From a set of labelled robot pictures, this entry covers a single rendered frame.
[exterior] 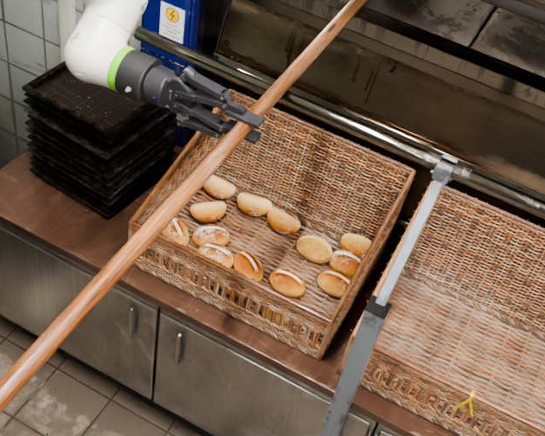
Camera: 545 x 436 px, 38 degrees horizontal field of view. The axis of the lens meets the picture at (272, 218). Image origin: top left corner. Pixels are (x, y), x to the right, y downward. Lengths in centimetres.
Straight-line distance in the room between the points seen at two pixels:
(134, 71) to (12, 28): 113
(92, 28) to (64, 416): 127
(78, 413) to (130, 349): 33
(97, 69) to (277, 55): 62
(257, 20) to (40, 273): 89
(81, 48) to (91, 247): 66
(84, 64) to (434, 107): 85
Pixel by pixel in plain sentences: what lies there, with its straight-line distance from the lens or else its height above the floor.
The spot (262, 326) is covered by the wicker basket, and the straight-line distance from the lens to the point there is 194.
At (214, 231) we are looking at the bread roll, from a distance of 206.
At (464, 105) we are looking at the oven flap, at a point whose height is 106.
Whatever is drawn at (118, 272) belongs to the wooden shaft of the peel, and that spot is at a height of 120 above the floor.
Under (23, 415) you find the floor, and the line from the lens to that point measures 250.
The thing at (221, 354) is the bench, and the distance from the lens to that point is 202.
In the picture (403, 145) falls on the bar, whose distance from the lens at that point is 159.
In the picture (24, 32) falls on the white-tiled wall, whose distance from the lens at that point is 262.
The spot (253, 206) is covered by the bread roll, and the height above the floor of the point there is 64.
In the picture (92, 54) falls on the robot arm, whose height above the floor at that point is 123.
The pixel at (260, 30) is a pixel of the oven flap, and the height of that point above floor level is 104.
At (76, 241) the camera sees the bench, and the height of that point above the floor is 58.
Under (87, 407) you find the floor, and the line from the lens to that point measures 250.
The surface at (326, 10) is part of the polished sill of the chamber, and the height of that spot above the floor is 116.
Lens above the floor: 214
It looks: 45 degrees down
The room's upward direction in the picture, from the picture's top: 12 degrees clockwise
